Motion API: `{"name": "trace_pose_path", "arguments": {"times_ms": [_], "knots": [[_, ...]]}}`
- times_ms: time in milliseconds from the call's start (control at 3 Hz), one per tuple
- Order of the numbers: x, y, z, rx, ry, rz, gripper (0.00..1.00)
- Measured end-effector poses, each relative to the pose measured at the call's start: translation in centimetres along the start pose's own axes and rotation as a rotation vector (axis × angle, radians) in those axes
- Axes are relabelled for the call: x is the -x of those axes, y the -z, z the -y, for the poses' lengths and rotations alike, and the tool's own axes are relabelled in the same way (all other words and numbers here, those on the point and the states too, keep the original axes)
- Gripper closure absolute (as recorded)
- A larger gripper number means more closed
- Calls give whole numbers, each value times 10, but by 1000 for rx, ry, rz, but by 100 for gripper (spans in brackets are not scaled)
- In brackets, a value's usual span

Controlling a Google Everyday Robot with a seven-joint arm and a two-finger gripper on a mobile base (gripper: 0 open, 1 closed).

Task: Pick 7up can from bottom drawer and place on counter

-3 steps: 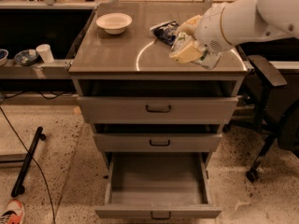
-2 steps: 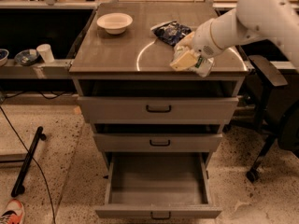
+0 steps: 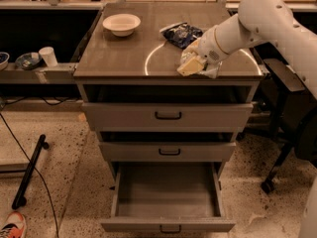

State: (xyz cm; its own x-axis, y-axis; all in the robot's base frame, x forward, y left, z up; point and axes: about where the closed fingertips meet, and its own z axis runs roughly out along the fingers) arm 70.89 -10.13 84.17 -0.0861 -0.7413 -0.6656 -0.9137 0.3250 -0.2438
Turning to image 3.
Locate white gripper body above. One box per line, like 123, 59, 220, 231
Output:
197, 27, 228, 63

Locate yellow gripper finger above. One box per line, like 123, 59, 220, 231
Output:
181, 39, 200, 59
177, 56, 206, 76

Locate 7up soda can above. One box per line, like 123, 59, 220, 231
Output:
197, 62, 221, 78

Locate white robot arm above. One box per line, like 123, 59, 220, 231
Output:
179, 0, 317, 98

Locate grey drawer cabinet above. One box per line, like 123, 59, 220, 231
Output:
72, 1, 265, 232

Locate grey top drawer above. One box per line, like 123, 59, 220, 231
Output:
82, 103, 253, 133

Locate grey drawer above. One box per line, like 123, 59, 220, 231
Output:
102, 163, 235, 234
100, 142, 236, 162
82, 103, 253, 133

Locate grey middle drawer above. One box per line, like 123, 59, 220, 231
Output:
100, 142, 236, 162

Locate grey bottom drawer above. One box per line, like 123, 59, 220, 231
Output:
102, 163, 235, 234

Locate blue chip bag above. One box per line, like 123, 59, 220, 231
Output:
159, 22, 203, 50

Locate white bowl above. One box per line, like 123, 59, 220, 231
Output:
102, 14, 141, 37

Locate black office chair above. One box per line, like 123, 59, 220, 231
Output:
246, 57, 317, 195

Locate grey side shelf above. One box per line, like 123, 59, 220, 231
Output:
0, 62, 77, 84

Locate white paper cup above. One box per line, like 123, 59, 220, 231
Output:
39, 47, 57, 67

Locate blue patterned bowl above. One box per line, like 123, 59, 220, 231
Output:
15, 53, 42, 70

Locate blue bowl at edge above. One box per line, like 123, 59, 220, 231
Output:
0, 52, 10, 70

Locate black bar stand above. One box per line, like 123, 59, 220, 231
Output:
12, 134, 50, 210

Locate orange white sneaker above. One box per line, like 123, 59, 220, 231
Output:
0, 211, 27, 238

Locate black floor cable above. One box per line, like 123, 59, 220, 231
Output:
0, 111, 60, 238

